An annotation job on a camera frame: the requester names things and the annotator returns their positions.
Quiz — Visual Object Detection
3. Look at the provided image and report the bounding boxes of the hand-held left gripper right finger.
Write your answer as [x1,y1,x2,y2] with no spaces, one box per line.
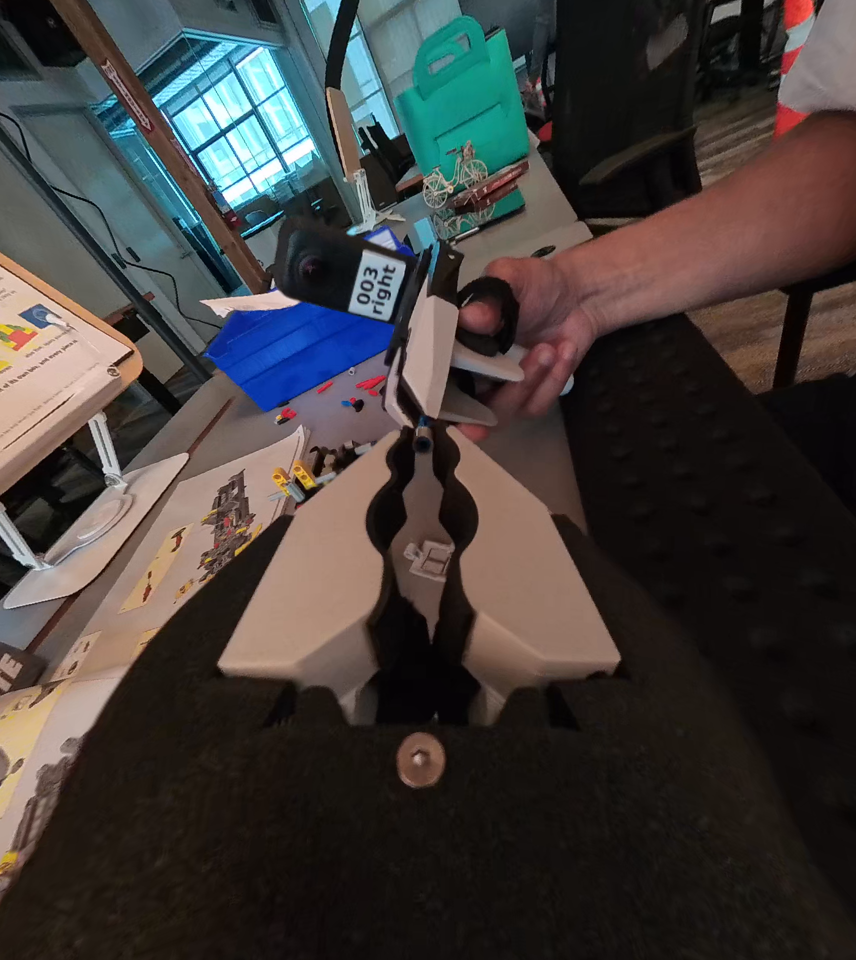
[431,424,623,726]

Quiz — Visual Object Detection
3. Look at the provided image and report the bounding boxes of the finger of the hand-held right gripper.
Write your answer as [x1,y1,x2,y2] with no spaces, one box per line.
[383,346,431,434]
[402,294,462,423]

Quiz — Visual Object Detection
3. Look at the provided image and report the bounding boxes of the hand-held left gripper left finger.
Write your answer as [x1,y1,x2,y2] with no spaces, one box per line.
[215,429,429,726]

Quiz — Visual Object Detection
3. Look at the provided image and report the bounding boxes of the grey lego seat piece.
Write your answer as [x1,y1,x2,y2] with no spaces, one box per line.
[404,536,456,583]

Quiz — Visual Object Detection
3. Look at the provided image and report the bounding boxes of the person's right forearm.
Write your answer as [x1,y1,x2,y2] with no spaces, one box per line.
[548,108,856,342]

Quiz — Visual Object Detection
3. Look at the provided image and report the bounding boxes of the pile of small lego pins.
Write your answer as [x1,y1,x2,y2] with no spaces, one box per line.
[274,367,388,429]

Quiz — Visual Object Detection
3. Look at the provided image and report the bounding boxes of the lego car chassis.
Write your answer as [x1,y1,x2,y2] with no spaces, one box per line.
[266,438,380,504]

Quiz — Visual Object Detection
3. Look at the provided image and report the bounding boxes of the person's right hand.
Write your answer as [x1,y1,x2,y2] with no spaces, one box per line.
[456,251,603,445]

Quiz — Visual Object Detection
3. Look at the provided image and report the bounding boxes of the white paper sheets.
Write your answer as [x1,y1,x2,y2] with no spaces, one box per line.
[199,288,298,316]

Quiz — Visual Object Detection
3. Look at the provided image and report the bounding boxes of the blue plastic bin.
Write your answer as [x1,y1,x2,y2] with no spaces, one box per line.
[203,228,418,412]

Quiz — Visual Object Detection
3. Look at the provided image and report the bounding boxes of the open instruction booklet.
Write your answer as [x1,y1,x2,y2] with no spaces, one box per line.
[0,423,309,954]

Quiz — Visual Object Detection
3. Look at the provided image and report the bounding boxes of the black dotted mat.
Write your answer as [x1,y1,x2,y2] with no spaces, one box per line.
[563,311,856,960]

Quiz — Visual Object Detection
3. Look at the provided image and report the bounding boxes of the brown flat box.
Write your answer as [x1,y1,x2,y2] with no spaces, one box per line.
[452,157,533,211]

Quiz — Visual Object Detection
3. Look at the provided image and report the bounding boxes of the white board stand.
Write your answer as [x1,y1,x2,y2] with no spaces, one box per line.
[0,411,191,610]

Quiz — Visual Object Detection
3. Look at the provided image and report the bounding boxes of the teal carry case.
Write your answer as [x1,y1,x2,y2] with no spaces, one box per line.
[394,15,530,219]

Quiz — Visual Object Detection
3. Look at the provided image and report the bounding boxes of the black mesh chair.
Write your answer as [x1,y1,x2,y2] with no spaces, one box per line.
[551,0,707,219]

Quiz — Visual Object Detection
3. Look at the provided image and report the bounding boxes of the task instruction board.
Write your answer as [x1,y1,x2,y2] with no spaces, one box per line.
[0,228,144,537]

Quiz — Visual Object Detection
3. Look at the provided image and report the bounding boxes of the orange traffic cone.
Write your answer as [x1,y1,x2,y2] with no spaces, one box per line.
[773,0,823,140]

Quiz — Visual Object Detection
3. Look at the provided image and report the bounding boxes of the white wire bicycle model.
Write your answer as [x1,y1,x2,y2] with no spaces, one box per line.
[422,146,491,211]

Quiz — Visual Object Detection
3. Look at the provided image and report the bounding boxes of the wooden post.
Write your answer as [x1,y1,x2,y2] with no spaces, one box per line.
[49,0,272,294]

